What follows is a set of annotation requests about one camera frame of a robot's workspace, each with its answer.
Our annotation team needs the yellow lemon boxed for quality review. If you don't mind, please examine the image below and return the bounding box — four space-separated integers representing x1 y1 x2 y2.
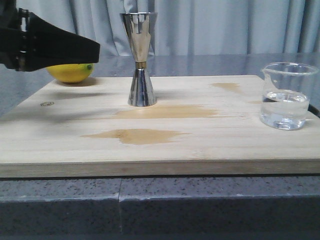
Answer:
45 63 94 84

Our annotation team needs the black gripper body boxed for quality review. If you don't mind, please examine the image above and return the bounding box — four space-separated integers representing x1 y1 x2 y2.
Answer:
0 0 30 72

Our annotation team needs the wooden cutting board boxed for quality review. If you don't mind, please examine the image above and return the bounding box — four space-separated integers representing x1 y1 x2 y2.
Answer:
0 75 320 178

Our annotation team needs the steel double jigger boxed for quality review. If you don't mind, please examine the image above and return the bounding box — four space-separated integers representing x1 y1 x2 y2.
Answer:
120 12 158 107

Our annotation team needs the grey curtain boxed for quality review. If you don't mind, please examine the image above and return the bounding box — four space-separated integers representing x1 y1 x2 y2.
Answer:
16 0 320 56

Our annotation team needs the clear glass beaker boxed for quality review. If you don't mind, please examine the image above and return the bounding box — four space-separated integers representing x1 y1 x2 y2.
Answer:
260 62 320 130

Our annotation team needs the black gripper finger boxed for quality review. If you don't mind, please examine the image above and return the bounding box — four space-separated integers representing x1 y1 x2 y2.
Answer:
26 12 100 71

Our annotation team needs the black cord loop handle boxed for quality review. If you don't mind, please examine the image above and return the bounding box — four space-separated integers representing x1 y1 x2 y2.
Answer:
308 104 320 118

